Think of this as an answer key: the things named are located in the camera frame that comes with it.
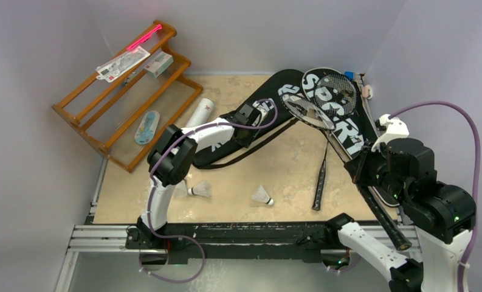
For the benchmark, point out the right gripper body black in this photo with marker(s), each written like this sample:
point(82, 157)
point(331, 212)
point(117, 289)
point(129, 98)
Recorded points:
point(361, 167)

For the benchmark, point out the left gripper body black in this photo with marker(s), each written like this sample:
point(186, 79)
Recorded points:
point(247, 137)

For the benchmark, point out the black CROSSWAY racket bag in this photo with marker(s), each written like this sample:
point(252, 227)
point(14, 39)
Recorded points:
point(227, 153)

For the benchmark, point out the black racket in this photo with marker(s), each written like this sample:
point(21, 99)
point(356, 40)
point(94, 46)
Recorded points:
point(335, 95)
point(310, 114)

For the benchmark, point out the black SPORT racket bag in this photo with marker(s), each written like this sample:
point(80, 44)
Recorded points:
point(351, 131)

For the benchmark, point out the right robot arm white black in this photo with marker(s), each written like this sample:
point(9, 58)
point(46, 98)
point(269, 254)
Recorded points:
point(443, 216)

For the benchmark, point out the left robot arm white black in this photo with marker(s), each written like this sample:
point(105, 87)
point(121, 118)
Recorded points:
point(172, 156)

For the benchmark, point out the light blue blister pack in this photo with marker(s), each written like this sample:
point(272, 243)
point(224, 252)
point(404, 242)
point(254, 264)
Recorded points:
point(147, 128)

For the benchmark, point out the white shuttlecock tube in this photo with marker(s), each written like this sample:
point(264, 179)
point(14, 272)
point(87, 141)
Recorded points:
point(201, 113)

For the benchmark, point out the right white shuttlecock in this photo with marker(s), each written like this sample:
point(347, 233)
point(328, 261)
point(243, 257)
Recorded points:
point(262, 196)

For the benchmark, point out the white shuttlecock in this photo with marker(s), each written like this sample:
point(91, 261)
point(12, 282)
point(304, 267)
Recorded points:
point(262, 196)
point(202, 189)

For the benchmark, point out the left white shuttlecock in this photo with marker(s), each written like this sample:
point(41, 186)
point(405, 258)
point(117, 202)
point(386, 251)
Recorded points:
point(202, 189)

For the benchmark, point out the blue white small object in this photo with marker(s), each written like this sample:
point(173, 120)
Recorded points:
point(354, 75)

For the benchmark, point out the small teal white box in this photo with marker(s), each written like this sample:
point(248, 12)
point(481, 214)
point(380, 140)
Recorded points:
point(158, 64)

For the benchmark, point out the wooden rack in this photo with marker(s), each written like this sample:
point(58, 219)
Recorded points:
point(107, 115)

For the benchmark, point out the flat packaged item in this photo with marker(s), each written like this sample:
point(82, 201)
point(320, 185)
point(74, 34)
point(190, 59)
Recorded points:
point(116, 67)

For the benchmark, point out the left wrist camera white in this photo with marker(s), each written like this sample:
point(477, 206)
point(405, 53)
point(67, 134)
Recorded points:
point(264, 108)

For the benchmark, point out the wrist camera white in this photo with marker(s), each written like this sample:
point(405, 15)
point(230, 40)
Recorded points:
point(264, 108)
point(391, 128)

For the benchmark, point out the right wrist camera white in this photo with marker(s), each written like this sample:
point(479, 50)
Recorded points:
point(391, 128)

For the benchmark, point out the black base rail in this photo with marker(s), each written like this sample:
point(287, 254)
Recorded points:
point(308, 241)

